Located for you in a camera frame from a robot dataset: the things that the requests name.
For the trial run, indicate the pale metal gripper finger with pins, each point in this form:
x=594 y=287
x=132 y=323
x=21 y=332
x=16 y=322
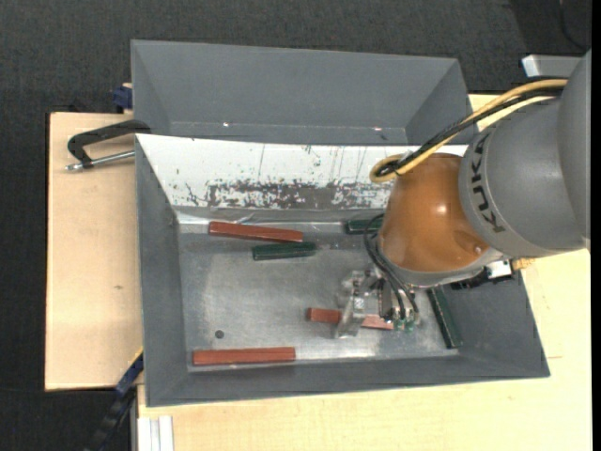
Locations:
x=347 y=322
x=352 y=284

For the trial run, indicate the red-brown flat block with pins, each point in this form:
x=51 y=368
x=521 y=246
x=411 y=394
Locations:
x=324 y=315
x=244 y=356
x=256 y=232

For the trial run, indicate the dark green flat block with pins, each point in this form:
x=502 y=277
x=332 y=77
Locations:
x=362 y=225
x=284 y=251
x=446 y=320

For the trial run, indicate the grey metal bin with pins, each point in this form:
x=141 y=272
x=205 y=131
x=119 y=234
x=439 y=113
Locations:
x=263 y=299

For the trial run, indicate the pale wood flat board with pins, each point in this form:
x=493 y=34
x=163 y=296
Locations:
x=91 y=252

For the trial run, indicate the black cylinder on white bracket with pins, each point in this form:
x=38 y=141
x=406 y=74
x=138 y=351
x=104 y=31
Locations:
x=498 y=270

